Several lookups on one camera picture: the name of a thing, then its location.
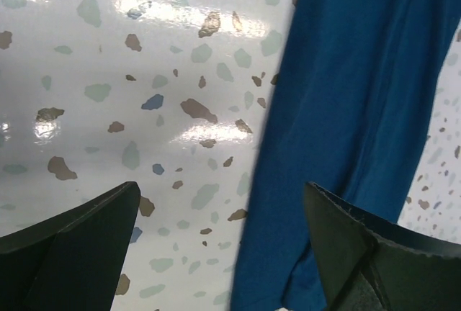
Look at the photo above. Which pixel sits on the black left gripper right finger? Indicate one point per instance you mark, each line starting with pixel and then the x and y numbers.
pixel 367 263

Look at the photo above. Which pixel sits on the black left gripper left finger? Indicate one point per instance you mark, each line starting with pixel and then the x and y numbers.
pixel 71 261

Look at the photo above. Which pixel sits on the dark blue printed t-shirt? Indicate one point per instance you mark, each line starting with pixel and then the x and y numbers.
pixel 350 112

